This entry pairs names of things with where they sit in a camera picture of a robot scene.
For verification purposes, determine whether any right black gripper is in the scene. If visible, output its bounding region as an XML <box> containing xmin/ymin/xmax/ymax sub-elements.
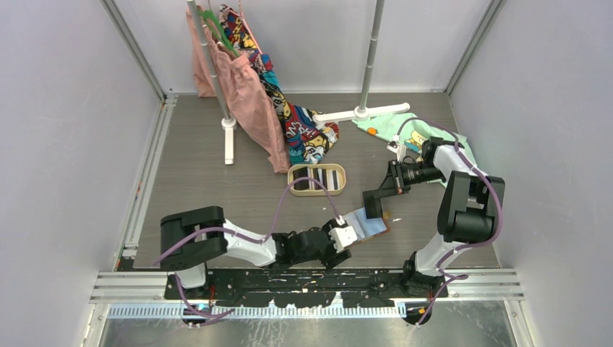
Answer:
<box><xmin>374</xmin><ymin>159</ymin><xmax>445</xmax><ymax>199</ymax></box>

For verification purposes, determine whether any pink hanging garment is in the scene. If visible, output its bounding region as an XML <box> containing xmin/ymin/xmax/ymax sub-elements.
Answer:
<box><xmin>205</xmin><ymin>25</ymin><xmax>290</xmax><ymax>173</ymax></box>

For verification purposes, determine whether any white rack stand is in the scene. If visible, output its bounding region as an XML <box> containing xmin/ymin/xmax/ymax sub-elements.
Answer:
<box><xmin>313</xmin><ymin>0</ymin><xmax>410</xmax><ymax>124</ymax></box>
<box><xmin>187</xmin><ymin>0</ymin><xmax>238</xmax><ymax>166</ymax></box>

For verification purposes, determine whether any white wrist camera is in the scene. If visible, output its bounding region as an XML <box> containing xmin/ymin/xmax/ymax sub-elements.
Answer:
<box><xmin>386</xmin><ymin>134</ymin><xmax>407</xmax><ymax>162</ymax></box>
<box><xmin>330</xmin><ymin>226</ymin><xmax>359</xmax><ymax>253</ymax></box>

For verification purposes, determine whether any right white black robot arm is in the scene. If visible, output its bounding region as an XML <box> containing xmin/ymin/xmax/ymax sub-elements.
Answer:
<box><xmin>362</xmin><ymin>137</ymin><xmax>505</xmax><ymax>297</ymax></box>

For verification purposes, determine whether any right white rack stand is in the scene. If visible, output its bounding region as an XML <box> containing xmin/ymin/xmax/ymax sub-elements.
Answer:
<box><xmin>313</xmin><ymin>0</ymin><xmax>410</xmax><ymax>124</ymax></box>

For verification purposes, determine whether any brown leather card holder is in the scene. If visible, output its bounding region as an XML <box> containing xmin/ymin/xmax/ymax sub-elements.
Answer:
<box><xmin>343</xmin><ymin>208</ymin><xmax>390</xmax><ymax>247</ymax></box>

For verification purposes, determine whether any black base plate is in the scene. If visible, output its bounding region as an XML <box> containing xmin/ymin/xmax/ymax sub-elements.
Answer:
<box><xmin>163</xmin><ymin>268</ymin><xmax>448</xmax><ymax>324</ymax></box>

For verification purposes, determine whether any mint green garment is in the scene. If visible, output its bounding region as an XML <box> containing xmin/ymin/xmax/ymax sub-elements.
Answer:
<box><xmin>353</xmin><ymin>113</ymin><xmax>478</xmax><ymax>169</ymax></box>

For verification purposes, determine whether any colourful comic print garment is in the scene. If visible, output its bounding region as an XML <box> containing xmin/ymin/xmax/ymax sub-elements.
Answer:
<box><xmin>219</xmin><ymin>4</ymin><xmax>340</xmax><ymax>165</ymax></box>

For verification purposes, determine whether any beige oval card tray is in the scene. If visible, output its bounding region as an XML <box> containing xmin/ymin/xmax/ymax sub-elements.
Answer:
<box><xmin>287</xmin><ymin>163</ymin><xmax>347</xmax><ymax>197</ymax></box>

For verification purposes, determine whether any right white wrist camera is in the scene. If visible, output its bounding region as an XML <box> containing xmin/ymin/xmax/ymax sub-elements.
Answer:
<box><xmin>386</xmin><ymin>134</ymin><xmax>407</xmax><ymax>162</ymax></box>

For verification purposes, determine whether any green clothes hanger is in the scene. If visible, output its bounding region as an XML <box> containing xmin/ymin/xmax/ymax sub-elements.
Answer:
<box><xmin>199</xmin><ymin>10</ymin><xmax>240</xmax><ymax>58</ymax></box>

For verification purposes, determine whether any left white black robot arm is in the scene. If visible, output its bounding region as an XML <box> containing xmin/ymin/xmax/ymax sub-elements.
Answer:
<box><xmin>153</xmin><ymin>206</ymin><xmax>358</xmax><ymax>299</ymax></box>

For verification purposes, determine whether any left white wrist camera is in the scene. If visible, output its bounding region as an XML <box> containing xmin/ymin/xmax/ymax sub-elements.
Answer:
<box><xmin>330</xmin><ymin>226</ymin><xmax>359</xmax><ymax>253</ymax></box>

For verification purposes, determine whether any left white rack stand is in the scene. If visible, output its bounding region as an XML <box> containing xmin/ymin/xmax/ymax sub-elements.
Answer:
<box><xmin>187</xmin><ymin>0</ymin><xmax>238</xmax><ymax>166</ymax></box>

